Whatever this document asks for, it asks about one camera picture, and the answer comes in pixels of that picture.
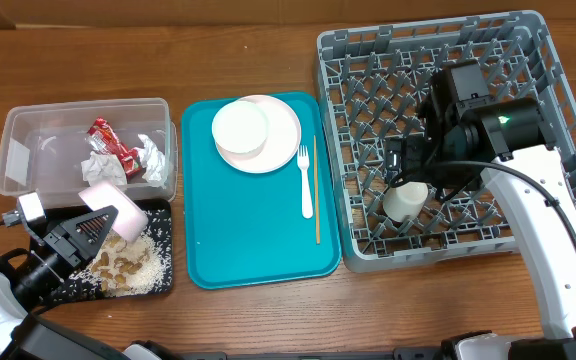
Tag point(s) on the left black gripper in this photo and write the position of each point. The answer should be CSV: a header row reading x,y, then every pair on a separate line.
x,y
74,231

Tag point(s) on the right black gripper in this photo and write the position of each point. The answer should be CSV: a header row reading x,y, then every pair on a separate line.
x,y
418,150

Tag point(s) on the bowl with nuts and crumbs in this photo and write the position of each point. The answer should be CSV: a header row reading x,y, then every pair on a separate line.
x,y
130,221

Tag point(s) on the white plastic cup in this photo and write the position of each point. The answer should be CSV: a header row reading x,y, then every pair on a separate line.
x,y
405,202

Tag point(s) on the white napkin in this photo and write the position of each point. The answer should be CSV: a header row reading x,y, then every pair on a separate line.
x,y
101,167
153,161

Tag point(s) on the red snack wrapper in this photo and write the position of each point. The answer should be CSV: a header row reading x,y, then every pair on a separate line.
x,y
105,141

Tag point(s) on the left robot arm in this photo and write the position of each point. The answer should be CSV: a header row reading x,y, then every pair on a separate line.
x,y
29,276

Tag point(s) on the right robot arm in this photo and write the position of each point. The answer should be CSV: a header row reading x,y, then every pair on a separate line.
x,y
473,141

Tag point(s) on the grey dishwasher rack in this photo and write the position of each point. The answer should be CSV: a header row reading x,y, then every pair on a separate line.
x,y
371,80

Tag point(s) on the black plastic tray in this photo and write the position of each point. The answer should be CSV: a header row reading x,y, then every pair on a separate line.
x,y
160,215

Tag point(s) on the clear plastic storage bin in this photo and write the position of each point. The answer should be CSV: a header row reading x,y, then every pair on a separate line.
x,y
42,147

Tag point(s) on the wooden chopstick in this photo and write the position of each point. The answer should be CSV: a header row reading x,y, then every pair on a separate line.
x,y
316,192

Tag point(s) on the white plastic fork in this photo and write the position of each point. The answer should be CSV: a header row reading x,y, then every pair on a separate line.
x,y
303,163

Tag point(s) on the large white plate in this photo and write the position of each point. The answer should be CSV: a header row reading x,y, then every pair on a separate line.
x,y
284,137

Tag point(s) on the small white plate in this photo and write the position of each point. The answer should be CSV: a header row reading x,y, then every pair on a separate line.
x,y
240,127

